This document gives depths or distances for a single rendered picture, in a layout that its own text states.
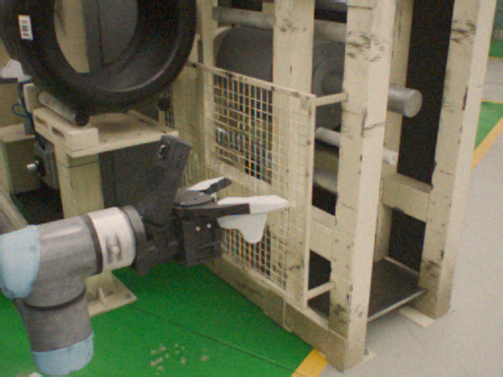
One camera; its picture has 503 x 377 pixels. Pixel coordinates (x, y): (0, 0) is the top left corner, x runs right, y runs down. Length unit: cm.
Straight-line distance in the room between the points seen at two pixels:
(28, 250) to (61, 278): 5
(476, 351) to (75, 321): 183
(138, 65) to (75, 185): 52
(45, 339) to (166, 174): 24
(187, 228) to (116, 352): 156
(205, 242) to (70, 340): 20
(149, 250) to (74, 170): 154
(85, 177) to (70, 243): 161
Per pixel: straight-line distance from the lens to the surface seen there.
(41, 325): 74
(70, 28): 217
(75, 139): 183
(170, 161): 73
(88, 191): 232
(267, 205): 74
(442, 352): 232
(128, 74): 212
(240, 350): 223
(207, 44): 236
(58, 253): 69
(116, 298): 254
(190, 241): 75
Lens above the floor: 138
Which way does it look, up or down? 23 degrees down
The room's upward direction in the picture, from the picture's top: straight up
